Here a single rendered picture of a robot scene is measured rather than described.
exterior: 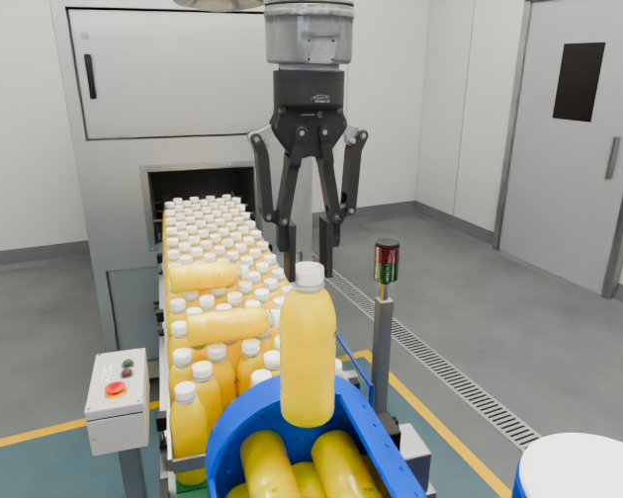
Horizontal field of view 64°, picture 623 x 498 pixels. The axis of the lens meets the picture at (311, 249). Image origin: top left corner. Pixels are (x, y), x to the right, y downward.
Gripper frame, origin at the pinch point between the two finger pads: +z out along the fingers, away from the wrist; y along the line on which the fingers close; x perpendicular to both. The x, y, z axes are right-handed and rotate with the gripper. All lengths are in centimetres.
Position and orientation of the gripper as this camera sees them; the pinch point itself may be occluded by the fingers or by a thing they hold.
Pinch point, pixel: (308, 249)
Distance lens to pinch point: 59.7
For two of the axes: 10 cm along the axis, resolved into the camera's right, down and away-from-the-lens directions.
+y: 9.6, -0.9, 2.6
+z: -0.1, 9.4, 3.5
